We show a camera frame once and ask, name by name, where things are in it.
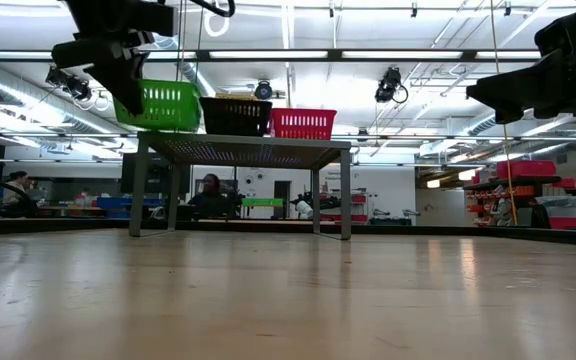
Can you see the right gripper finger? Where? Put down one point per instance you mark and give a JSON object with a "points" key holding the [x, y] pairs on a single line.
{"points": [[505, 115], [518, 85]]}

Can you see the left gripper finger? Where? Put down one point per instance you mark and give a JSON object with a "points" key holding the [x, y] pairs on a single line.
{"points": [[120, 80]]}

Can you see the green plastic basket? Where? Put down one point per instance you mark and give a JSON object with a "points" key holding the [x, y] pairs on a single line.
{"points": [[168, 107]]}

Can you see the yellow crayon box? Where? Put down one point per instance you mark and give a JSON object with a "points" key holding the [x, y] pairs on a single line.
{"points": [[235, 95]]}

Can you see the black plastic basket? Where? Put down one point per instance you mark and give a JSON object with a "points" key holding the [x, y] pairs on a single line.
{"points": [[235, 117]]}

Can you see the red plastic basket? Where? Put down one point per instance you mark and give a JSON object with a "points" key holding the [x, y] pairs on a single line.
{"points": [[303, 125]]}

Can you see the large red storage bin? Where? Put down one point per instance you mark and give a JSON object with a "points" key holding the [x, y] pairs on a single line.
{"points": [[525, 169]]}

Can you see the black storage shelf rack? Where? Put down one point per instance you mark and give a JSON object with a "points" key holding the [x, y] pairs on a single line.
{"points": [[518, 181]]}

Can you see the black monitor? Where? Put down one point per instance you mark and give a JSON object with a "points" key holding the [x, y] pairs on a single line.
{"points": [[158, 175]]}

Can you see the blue crate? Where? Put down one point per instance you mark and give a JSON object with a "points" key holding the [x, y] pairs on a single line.
{"points": [[118, 202]]}

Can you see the small red storage bin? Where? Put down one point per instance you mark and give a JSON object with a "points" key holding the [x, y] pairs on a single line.
{"points": [[568, 223]]}

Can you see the grey perforated metal riser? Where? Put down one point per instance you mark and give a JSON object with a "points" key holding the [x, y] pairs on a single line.
{"points": [[243, 142]]}

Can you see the person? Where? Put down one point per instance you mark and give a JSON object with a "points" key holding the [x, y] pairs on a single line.
{"points": [[15, 187], [210, 200]]}

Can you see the red crate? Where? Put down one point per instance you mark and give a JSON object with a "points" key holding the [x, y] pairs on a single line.
{"points": [[358, 199]]}

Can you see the green tray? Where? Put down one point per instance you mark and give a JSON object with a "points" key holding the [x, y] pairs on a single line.
{"points": [[263, 201]]}

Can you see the black overhead crossbar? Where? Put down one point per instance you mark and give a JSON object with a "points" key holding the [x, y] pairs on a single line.
{"points": [[318, 55]]}

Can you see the black metal table frame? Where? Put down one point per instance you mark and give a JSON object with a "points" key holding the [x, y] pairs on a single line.
{"points": [[418, 230]]}

